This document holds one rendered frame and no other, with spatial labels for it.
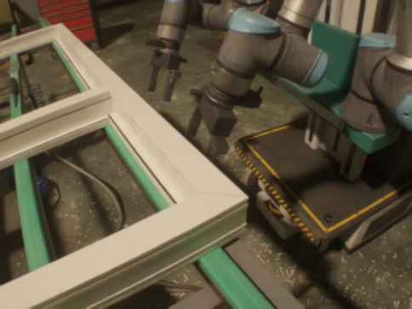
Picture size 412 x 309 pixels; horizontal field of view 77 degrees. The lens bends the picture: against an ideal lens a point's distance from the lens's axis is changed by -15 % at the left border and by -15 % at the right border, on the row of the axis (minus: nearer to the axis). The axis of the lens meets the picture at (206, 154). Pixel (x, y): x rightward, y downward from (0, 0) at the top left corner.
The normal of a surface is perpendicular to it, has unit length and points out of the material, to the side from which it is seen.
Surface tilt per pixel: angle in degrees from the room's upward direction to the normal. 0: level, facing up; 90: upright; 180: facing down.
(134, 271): 90
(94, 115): 90
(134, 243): 0
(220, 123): 96
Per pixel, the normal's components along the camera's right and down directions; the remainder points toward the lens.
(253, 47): -0.03, 0.63
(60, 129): 0.54, 0.50
